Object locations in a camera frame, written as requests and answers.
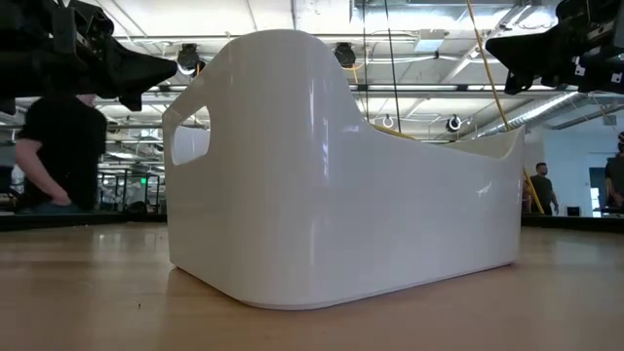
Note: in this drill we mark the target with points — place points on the person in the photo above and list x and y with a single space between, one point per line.
616 175
68 146
541 190

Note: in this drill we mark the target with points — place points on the black ceiling-hung camera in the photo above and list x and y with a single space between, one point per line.
189 58
345 54

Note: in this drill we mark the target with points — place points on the white plastic basket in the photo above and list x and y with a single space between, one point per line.
341 205

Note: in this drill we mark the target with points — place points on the dark door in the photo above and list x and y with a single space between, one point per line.
597 190

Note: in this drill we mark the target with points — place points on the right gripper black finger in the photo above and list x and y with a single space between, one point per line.
534 53
515 85

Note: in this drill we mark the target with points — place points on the black metal frame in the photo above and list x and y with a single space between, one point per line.
146 187

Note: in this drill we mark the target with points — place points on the silver ceiling duct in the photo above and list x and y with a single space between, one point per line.
531 113

